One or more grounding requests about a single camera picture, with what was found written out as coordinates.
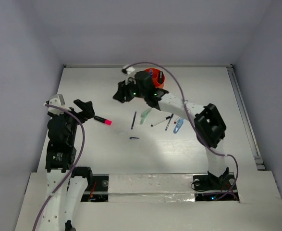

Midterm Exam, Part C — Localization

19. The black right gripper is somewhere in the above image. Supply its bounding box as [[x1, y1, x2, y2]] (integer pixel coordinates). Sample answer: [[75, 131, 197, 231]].
[[114, 75, 147, 102]]

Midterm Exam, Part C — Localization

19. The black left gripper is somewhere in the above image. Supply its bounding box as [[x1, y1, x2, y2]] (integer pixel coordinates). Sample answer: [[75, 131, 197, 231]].
[[49, 99, 94, 143]]

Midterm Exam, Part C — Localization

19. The pink highlighter black body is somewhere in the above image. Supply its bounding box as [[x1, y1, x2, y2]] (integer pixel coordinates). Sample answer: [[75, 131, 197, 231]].
[[94, 116, 112, 126]]

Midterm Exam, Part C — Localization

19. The orange highlighter black body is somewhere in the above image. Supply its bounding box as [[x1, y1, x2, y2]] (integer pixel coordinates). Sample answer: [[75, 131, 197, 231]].
[[158, 71, 163, 83]]

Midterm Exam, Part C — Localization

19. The black-capped white marker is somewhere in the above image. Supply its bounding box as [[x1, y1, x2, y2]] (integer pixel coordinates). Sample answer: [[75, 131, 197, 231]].
[[150, 116, 171, 127]]

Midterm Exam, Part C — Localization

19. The blue ballpoint pen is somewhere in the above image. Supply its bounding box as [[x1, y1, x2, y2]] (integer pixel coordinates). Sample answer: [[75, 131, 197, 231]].
[[165, 114, 174, 131]]

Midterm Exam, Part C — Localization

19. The blue translucent utility knife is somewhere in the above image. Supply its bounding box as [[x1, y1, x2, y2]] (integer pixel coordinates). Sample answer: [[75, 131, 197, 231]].
[[173, 118, 184, 134]]

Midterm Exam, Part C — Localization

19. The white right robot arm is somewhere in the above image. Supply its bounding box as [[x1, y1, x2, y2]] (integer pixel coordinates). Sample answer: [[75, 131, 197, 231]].
[[113, 68, 229, 189]]

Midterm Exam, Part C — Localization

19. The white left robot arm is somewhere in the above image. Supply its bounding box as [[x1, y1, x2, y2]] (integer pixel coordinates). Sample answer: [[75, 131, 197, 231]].
[[32, 94, 95, 231]]

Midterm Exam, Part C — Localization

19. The purple gel pen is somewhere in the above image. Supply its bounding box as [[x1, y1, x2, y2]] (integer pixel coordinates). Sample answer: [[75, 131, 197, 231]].
[[131, 111, 137, 130]]

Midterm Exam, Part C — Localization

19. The green translucent utility knife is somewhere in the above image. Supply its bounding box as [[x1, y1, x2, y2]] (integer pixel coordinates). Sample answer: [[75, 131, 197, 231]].
[[140, 108, 152, 125]]

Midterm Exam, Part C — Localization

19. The orange round organizer container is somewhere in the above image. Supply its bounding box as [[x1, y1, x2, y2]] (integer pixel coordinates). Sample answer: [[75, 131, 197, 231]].
[[145, 68, 165, 89]]

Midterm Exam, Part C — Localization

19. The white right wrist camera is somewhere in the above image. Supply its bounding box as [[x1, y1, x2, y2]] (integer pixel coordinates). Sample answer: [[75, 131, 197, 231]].
[[122, 65, 135, 78]]

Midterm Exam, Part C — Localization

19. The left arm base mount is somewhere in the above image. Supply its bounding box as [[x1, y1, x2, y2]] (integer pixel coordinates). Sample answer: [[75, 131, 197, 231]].
[[81, 175, 109, 203]]

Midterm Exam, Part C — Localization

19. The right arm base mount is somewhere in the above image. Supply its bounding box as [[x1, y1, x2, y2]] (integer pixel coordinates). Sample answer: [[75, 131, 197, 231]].
[[190, 173, 239, 202]]

